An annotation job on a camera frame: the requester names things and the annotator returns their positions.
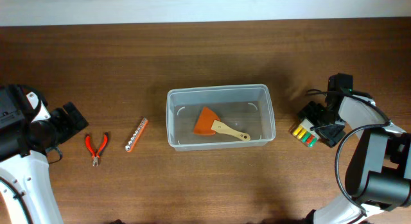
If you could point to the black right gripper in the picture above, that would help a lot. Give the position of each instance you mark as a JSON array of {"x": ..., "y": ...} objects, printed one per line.
[{"x": 331, "y": 136}]

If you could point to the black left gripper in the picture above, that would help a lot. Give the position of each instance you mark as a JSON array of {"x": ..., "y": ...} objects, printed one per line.
[{"x": 72, "y": 126}]

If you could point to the clear screwdriver set case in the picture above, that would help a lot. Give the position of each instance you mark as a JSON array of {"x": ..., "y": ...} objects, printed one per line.
[{"x": 304, "y": 134}]

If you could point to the clear plastic container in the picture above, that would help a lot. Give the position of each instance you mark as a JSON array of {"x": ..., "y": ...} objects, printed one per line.
[{"x": 244, "y": 108}]

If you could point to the orange scraper wooden handle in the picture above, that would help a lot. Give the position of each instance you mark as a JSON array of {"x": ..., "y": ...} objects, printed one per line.
[{"x": 208, "y": 123}]

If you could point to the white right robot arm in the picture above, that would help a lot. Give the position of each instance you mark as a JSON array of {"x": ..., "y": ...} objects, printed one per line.
[{"x": 372, "y": 162}]

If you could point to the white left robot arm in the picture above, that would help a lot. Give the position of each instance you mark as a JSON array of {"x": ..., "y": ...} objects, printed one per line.
[{"x": 28, "y": 133}]

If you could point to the red handled pliers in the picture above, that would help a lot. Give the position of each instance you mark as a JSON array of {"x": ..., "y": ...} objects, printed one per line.
[{"x": 96, "y": 151}]

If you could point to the orange socket rail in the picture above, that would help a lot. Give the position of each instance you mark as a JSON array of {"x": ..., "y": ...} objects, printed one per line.
[{"x": 136, "y": 135}]

